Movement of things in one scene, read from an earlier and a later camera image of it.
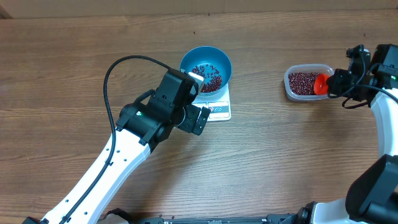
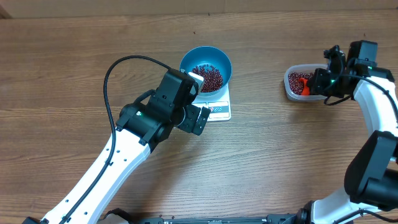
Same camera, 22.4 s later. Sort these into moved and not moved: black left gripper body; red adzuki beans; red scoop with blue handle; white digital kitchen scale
Moved: red scoop with blue handle
Not moved: red adzuki beans; white digital kitchen scale; black left gripper body
